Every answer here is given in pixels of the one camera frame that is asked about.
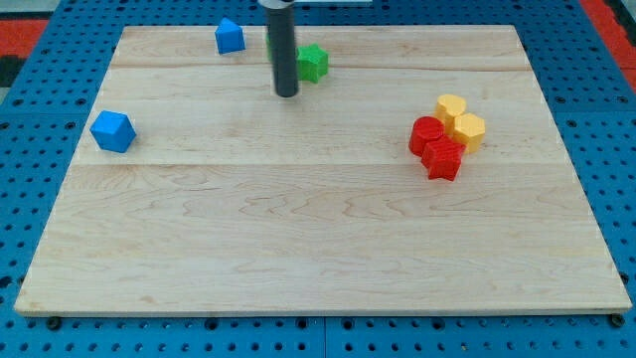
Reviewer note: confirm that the yellow hexagon block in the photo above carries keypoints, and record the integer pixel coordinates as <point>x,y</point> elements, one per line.
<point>469,129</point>

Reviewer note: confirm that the red circle block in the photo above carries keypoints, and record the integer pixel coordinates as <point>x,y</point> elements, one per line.
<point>425,129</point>

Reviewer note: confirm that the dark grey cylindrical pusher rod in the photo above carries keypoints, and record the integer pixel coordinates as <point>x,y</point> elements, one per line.
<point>282,45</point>

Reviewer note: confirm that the red star block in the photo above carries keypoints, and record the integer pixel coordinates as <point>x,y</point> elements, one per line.
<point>442,158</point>

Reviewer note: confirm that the light wooden board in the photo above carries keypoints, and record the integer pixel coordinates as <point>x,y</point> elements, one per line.
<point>233,201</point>

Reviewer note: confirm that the green star block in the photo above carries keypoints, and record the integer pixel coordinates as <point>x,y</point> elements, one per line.
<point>312,63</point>

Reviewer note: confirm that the yellow heart block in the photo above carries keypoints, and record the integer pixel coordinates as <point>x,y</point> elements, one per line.
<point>448,107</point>

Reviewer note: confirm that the blue cube block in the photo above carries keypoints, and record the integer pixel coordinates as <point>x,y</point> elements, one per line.
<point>113,131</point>

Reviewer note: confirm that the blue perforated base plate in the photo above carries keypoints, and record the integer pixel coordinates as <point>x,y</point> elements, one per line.
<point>43,113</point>

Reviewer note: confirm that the blue pentagon block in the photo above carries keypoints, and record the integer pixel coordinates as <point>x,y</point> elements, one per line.
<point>229,37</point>

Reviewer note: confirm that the green circle block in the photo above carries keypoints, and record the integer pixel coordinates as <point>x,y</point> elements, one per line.
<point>268,48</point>

